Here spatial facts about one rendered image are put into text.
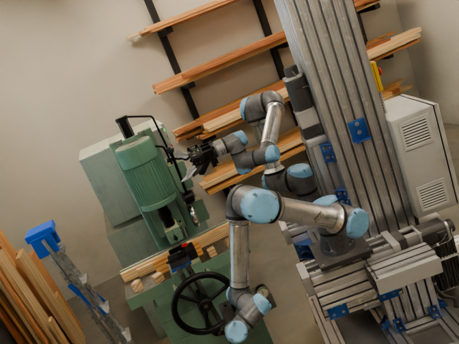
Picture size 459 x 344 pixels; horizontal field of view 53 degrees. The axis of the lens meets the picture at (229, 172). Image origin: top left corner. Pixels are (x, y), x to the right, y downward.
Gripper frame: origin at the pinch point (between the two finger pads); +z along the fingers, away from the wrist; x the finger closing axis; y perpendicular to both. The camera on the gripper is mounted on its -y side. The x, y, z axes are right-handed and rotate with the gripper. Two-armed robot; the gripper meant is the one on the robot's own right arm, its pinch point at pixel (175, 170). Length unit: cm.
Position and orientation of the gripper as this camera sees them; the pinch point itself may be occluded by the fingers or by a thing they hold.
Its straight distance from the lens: 206.3
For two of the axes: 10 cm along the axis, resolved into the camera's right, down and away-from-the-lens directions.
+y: -1.3, -5.7, -8.1
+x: 4.2, 7.1, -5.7
